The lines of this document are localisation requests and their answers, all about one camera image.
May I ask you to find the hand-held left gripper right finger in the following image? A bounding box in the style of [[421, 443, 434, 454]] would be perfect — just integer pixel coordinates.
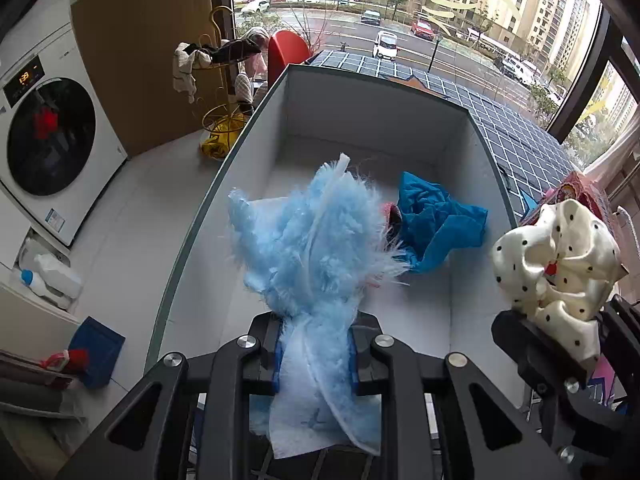
[[350, 312, 576, 480]]

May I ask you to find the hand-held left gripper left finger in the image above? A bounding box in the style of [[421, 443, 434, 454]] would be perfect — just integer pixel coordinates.
[[55, 312, 282, 480]]

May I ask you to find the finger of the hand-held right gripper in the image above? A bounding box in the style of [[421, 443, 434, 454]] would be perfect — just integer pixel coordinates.
[[596, 296, 640, 362], [492, 310, 600, 392]]

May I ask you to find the white polka dot scrunchie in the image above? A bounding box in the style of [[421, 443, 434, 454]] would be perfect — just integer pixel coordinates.
[[490, 199, 626, 363]]

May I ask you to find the light blue fluffy cloth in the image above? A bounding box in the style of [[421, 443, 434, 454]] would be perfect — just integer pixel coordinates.
[[227, 152, 408, 461]]

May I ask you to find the blue crinkled cloth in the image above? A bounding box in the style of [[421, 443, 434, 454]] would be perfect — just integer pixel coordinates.
[[397, 171, 488, 275]]

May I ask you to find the grey storage box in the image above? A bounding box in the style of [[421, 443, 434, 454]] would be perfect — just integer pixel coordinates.
[[145, 62, 518, 401]]

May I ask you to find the white curtain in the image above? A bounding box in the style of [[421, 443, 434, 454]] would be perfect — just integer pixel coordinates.
[[582, 125, 640, 221]]

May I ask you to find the blue dustpan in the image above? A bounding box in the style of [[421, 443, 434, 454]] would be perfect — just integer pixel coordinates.
[[67, 316, 126, 390]]

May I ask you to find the red brush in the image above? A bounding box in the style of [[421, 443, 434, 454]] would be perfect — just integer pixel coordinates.
[[40, 349, 90, 373]]

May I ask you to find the yellow cloth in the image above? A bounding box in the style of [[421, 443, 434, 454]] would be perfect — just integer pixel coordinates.
[[201, 115, 248, 161]]

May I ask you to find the white detergent bottle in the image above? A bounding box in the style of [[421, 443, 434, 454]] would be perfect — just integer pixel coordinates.
[[20, 254, 83, 309]]

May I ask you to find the grid printed blanket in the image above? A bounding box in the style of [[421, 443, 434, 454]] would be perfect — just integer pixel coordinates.
[[250, 50, 631, 480]]

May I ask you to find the white hanging cloth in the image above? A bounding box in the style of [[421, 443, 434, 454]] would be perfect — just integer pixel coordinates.
[[172, 42, 198, 103]]

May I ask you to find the red chair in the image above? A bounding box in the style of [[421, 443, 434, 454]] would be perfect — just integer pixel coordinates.
[[267, 30, 313, 86]]

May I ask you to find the dark hanging cloth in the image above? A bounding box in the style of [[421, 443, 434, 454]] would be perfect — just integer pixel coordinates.
[[195, 40, 263, 68]]

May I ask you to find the small white car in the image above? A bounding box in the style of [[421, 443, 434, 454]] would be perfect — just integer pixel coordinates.
[[372, 30, 399, 61]]

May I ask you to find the white washing machine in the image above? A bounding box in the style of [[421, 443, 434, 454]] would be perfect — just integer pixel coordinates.
[[0, 25, 128, 248]]

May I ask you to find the brown cardboard panel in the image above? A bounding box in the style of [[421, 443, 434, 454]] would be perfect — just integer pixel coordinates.
[[70, 0, 226, 158]]

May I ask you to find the gold wire rack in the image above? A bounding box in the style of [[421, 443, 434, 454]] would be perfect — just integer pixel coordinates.
[[172, 6, 266, 161]]

